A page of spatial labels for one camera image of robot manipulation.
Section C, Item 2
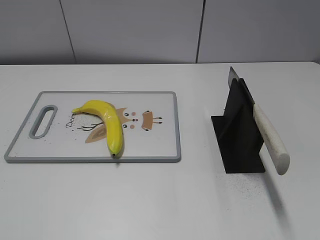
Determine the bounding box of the white-handled kitchen knife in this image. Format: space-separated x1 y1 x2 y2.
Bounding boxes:
228 66 290 176

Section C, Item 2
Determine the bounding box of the black knife stand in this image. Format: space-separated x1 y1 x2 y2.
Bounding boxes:
211 78 266 174

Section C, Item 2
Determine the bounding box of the yellow plastic banana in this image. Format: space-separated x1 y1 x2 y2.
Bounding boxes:
71 100 124 158

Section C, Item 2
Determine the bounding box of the white grey-rimmed cutting board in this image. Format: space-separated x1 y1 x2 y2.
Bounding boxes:
4 91 181 163

